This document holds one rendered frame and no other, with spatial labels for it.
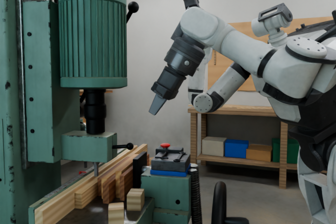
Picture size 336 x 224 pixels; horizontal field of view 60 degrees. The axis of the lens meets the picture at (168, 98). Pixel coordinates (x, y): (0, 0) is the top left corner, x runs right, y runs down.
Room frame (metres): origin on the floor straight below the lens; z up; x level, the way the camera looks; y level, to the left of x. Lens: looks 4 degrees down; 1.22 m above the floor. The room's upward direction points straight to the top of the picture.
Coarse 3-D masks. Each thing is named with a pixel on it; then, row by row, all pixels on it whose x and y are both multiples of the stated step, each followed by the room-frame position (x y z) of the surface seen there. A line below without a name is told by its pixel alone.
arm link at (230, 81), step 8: (224, 72) 1.21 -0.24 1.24; (232, 72) 1.18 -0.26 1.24; (224, 80) 1.18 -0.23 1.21; (232, 80) 1.18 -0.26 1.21; (240, 80) 1.18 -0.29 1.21; (216, 88) 1.19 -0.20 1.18; (224, 88) 1.18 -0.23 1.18; (232, 88) 1.18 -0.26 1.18; (200, 96) 1.16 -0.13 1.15; (208, 96) 1.16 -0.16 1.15; (216, 96) 1.17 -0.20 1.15; (224, 96) 1.18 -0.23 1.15; (200, 104) 1.16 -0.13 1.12; (208, 104) 1.16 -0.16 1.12; (216, 104) 1.16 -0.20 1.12
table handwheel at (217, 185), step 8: (216, 184) 0.72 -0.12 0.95; (224, 184) 0.74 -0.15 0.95; (216, 192) 0.68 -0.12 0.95; (224, 192) 0.69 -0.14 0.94; (216, 200) 0.66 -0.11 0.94; (224, 200) 0.67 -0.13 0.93; (216, 208) 0.64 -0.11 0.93; (224, 208) 0.83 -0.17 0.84; (216, 216) 0.62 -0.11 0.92; (224, 216) 0.83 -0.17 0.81
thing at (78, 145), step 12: (72, 132) 0.81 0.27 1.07; (84, 132) 0.81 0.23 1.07; (108, 132) 0.81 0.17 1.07; (72, 144) 0.77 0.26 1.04; (84, 144) 0.76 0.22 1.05; (96, 144) 0.76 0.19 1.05; (108, 144) 0.76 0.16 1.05; (72, 156) 0.77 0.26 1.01; (84, 156) 0.76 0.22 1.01; (96, 156) 0.76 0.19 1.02; (108, 156) 0.76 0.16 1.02
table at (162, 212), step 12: (96, 204) 0.72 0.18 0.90; (144, 204) 0.72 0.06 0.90; (72, 216) 0.66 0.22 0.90; (84, 216) 0.66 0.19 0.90; (96, 216) 0.66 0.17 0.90; (132, 216) 0.66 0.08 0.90; (144, 216) 0.68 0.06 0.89; (156, 216) 0.75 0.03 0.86; (168, 216) 0.74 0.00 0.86; (180, 216) 0.73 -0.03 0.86
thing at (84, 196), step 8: (144, 144) 1.22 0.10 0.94; (136, 152) 1.10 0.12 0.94; (120, 160) 0.98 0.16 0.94; (88, 184) 0.76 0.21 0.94; (96, 184) 0.77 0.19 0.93; (80, 192) 0.70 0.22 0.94; (88, 192) 0.73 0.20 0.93; (96, 192) 0.77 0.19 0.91; (80, 200) 0.70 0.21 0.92; (88, 200) 0.73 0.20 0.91; (80, 208) 0.70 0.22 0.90
